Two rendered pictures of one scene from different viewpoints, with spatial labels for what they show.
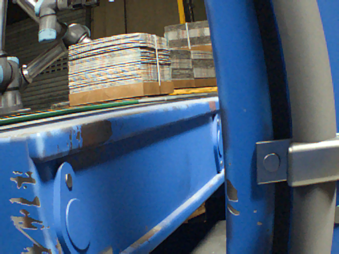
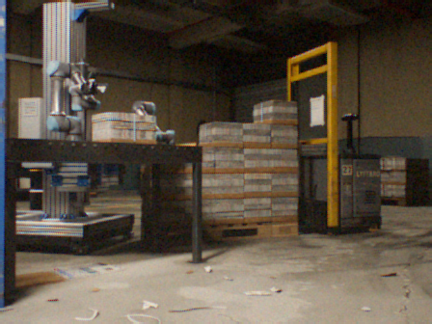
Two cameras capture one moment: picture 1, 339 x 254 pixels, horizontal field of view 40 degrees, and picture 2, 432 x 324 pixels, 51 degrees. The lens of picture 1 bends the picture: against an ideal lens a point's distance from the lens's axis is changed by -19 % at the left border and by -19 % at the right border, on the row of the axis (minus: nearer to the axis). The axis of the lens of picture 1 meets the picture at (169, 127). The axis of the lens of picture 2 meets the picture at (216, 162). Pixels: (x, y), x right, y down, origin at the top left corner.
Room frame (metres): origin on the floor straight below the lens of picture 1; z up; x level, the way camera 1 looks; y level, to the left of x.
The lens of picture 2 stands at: (-0.39, -2.22, 0.64)
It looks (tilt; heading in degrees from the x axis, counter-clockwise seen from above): 1 degrees up; 33
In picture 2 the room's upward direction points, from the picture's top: straight up
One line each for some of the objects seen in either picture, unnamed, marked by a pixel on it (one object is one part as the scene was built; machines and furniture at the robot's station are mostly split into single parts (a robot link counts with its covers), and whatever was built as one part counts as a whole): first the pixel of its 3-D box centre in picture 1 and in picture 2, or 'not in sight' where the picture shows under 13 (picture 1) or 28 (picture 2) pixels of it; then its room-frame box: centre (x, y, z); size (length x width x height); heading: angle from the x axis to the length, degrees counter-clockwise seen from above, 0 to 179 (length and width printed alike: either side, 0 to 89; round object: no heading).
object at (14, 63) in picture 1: (7, 73); (72, 124); (1.99, 0.67, 0.98); 0.13 x 0.12 x 0.14; 171
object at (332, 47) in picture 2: not in sight; (331, 134); (3.88, -0.77, 0.97); 0.09 x 0.09 x 1.75; 57
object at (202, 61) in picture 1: (179, 71); (248, 137); (3.45, -0.09, 0.95); 0.38 x 0.29 x 0.23; 56
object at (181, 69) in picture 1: (151, 71); (220, 136); (3.21, 0.07, 0.95); 0.38 x 0.29 x 0.23; 57
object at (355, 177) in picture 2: not in sight; (339, 191); (4.37, -0.70, 0.40); 0.69 x 0.55 x 0.80; 57
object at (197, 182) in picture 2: not in sight; (197, 212); (2.17, -0.40, 0.34); 0.06 x 0.06 x 0.68; 75
